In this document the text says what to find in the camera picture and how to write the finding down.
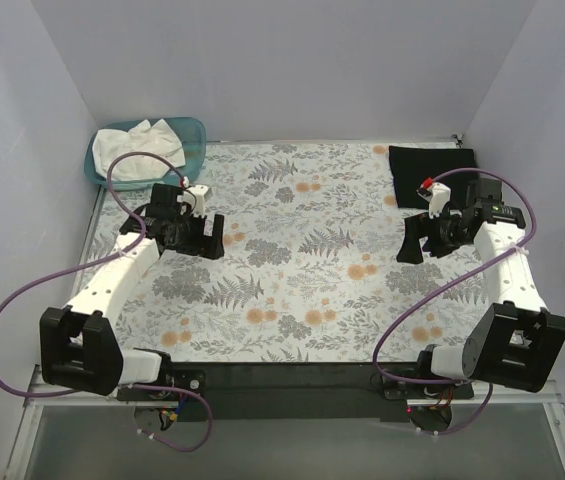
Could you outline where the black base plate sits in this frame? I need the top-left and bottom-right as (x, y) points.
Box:
(115, 360), (476, 425)

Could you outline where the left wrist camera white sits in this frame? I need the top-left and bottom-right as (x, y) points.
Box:
(182, 184), (212, 217)

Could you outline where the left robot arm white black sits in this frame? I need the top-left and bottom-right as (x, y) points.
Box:
(39, 184), (224, 400)

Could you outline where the folded black t shirt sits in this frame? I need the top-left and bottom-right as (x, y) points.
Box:
(388, 146), (477, 209)

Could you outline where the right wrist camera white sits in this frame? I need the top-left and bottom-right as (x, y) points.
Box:
(417, 178), (452, 219)

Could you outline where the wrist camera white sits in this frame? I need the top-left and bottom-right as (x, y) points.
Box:
(417, 178), (452, 219)
(182, 184), (212, 217)

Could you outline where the aluminium frame rail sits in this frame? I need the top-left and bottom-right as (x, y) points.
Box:
(5, 380), (565, 479)

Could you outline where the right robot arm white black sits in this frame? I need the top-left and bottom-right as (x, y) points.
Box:
(397, 179), (565, 398)

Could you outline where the floral table mat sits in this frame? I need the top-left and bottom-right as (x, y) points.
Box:
(115, 144), (489, 362)

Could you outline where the white t shirt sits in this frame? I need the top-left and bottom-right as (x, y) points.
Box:
(91, 119), (186, 182)

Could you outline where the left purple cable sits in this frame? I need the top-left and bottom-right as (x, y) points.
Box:
(0, 152), (213, 454)

